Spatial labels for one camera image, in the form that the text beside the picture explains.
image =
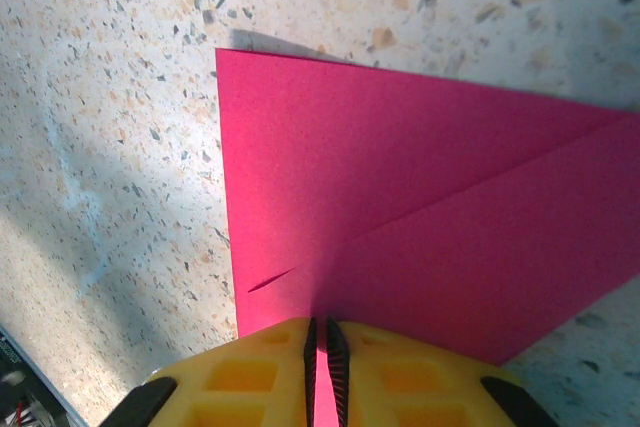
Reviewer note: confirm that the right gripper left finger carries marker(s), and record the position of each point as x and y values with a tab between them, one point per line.
240	387

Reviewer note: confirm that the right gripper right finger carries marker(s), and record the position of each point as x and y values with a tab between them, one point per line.
415	392

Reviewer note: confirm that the pink paper sheet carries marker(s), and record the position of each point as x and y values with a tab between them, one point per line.
375	172

